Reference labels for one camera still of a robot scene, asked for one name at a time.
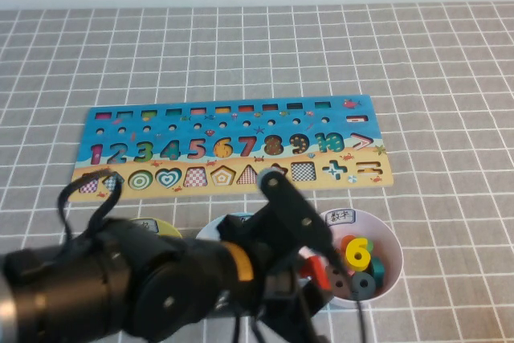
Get grey number nine piece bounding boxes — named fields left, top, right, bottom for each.
left=348, top=271, right=377, bottom=302

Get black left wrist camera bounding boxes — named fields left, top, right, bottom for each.
left=255, top=169, right=335, bottom=258

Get black camera cable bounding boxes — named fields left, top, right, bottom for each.
left=327, top=248, right=369, bottom=343

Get wooden number puzzle board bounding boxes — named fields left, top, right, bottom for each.
left=67, top=94, right=394, bottom=203

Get teal number piece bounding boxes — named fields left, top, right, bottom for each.
left=369, top=256, right=387, bottom=290

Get brown number eight piece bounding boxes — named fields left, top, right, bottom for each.
left=328, top=266, right=352, bottom=295

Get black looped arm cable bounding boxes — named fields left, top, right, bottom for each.
left=57, top=171, right=124, bottom=247

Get white bowl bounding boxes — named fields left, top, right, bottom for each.
left=316, top=209, right=404, bottom=310

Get yellow number six piece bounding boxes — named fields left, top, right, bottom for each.
left=345, top=237, right=371, bottom=274

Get blue bowl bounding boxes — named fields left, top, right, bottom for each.
left=194, top=211, right=259, bottom=242

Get grey white-grid tablecloth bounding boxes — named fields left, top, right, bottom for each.
left=0, top=0, right=514, bottom=343

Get red number seven piece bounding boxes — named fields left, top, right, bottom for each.
left=299, top=255, right=335, bottom=292

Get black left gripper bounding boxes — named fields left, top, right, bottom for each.
left=256, top=252, right=335, bottom=343

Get yellow bowl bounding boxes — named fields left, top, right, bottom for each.
left=127, top=217, right=182, bottom=240

